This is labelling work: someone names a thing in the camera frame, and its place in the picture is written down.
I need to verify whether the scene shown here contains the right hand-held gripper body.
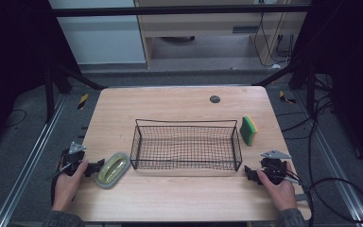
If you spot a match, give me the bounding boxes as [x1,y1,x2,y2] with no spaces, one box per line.
[259,148,293,186]

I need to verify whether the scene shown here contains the person's right hand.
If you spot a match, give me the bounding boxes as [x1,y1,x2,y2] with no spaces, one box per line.
[256,162,299,213]

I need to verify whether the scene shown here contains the white cabinet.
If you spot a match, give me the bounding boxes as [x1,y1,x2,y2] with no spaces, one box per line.
[48,0,147,65]

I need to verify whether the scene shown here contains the black curtain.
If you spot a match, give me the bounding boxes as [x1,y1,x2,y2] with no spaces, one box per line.
[0,0,83,152]
[291,0,363,174]

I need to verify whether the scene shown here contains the green yellow sponge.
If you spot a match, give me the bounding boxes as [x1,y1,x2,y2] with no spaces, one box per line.
[239,115,258,147]

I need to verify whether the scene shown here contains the person's left hand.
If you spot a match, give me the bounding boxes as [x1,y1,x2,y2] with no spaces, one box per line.
[51,159,90,213]

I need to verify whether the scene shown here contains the hand-held gripper cable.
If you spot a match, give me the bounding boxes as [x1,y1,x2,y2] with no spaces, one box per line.
[49,148,77,206]
[284,169,317,227]

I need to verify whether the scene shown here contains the black metal stand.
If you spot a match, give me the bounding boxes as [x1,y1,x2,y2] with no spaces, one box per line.
[42,60,108,124]
[252,58,334,116]

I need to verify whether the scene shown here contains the black floor cables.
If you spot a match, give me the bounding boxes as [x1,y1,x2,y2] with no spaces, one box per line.
[275,74,339,190]

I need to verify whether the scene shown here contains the thin black floor cable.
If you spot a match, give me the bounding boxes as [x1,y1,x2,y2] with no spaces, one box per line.
[0,108,27,130]

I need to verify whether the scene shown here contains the right hand-held gripper cable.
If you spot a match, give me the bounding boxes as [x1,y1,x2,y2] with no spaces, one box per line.
[284,169,317,227]

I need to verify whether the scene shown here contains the black horizontal bar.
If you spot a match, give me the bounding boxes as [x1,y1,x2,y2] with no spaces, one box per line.
[50,4,311,18]

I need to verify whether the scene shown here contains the green grey soap dish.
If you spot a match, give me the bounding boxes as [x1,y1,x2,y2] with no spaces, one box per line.
[95,151,132,190]

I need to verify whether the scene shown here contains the black wire basket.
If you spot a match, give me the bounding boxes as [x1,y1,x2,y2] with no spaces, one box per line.
[130,118,244,172]

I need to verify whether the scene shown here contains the black looped floor cable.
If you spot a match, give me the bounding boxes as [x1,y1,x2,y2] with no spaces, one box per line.
[305,177,363,223]

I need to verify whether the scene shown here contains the black hanging cables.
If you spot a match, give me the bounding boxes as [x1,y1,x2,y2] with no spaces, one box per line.
[252,11,297,69]

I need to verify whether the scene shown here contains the metal floor rail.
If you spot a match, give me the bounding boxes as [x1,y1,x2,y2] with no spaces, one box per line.
[0,94,68,227]
[291,89,363,227]

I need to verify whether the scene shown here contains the yellow black striped tape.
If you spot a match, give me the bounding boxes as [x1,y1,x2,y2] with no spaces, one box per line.
[278,90,297,105]
[77,93,90,111]

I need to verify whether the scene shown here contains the left hand-held gripper cable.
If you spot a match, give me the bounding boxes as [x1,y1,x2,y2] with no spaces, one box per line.
[49,148,77,206]

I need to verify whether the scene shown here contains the light wooden desk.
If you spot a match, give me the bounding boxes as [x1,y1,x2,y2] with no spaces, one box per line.
[133,0,312,70]

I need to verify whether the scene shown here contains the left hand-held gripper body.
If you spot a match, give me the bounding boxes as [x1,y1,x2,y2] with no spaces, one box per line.
[58,141,89,178]

